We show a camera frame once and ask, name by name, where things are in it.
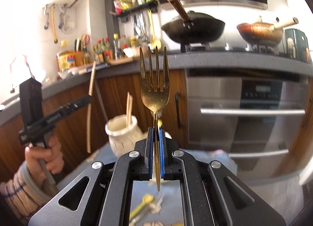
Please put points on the gold fork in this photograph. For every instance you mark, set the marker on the gold fork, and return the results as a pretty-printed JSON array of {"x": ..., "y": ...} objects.
[{"x": 154, "y": 98}]

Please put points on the wooden knife block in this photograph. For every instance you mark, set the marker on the wooden knife block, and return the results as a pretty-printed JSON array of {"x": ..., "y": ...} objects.
[{"x": 78, "y": 57}]

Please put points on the black wall spice shelf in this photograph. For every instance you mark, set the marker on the black wall spice shelf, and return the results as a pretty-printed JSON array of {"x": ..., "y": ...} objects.
[{"x": 137, "y": 8}]

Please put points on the person's left hand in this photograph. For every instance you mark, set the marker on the person's left hand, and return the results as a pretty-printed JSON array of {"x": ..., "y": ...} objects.
[{"x": 53, "y": 160}]

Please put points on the yellow hanging ladle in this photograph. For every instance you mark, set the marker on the yellow hanging ladle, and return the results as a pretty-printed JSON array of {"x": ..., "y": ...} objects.
[{"x": 153, "y": 35}]

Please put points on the red white seasoning packet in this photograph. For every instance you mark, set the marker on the red white seasoning packet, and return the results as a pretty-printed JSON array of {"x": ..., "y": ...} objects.
[{"x": 118, "y": 7}]

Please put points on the row of sauce bottles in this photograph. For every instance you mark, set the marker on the row of sauce bottles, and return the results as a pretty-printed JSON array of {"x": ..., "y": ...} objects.
[{"x": 107, "y": 52}]

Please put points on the stainless steel built-in oven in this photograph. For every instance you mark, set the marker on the stainless steel built-in oven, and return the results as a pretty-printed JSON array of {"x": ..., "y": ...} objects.
[{"x": 220, "y": 93}]

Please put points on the green air fryer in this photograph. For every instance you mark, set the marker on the green air fryer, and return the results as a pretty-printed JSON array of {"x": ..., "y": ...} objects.
[{"x": 296, "y": 44}]

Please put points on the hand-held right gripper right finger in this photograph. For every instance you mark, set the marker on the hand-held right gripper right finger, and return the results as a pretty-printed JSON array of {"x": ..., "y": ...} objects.
[{"x": 162, "y": 147}]

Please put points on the white wall socket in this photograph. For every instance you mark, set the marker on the white wall socket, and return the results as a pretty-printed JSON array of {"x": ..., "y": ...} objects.
[{"x": 69, "y": 26}]

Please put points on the yellow labelled jar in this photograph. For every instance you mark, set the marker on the yellow labelled jar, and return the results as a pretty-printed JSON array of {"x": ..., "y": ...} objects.
[{"x": 66, "y": 62}]

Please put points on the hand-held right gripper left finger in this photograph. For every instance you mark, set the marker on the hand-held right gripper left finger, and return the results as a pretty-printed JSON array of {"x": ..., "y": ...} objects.
[{"x": 151, "y": 147}]

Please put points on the yellow green sealing clip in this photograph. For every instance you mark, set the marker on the yellow green sealing clip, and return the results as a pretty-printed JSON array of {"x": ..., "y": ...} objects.
[{"x": 143, "y": 204}]

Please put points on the white floral ceramic utensil holder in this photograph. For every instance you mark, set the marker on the white floral ceramic utensil holder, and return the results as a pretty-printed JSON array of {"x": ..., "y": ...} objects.
[{"x": 119, "y": 140}]

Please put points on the red brown frying pan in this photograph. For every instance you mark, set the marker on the red brown frying pan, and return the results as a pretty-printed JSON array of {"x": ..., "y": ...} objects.
[{"x": 259, "y": 32}]

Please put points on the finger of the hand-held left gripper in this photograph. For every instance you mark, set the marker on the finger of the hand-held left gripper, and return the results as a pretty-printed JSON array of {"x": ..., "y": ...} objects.
[{"x": 75, "y": 103}]

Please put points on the wooden cutting board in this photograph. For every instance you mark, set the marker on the wooden cutting board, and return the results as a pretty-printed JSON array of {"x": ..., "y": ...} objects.
[{"x": 121, "y": 60}]

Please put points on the yellow green seasoning packet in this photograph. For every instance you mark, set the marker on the yellow green seasoning packet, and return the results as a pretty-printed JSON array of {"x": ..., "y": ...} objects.
[{"x": 126, "y": 2}]

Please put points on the grey kitchen countertop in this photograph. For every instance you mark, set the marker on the grey kitchen countertop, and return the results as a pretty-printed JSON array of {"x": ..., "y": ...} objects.
[{"x": 220, "y": 59}]

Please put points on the person's left forearm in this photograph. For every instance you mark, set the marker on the person's left forearm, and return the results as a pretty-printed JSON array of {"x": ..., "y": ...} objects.
[{"x": 14, "y": 191}]

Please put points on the blue cartoon printed blanket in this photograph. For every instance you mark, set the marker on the blue cartoon printed blanket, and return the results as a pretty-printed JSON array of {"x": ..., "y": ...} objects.
[{"x": 171, "y": 199}]

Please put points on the silver fork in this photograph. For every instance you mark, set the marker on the silver fork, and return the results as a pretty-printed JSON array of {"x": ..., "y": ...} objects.
[{"x": 156, "y": 204}]

